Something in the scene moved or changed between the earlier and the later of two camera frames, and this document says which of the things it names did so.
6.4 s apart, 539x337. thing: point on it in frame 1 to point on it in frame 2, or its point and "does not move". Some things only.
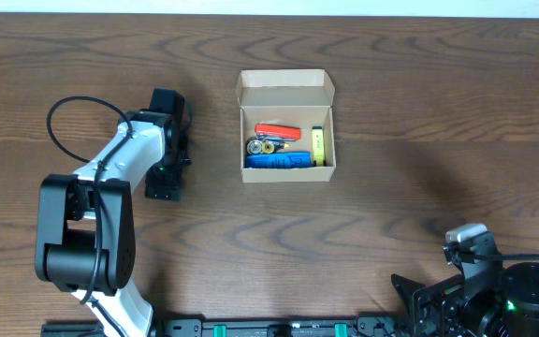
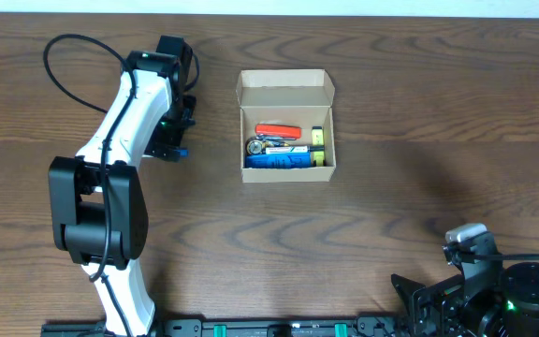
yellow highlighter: [317, 146] does not move
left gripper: [157, 175] to [167, 142]
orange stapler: [278, 131] does not move
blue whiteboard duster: [279, 160] does not move
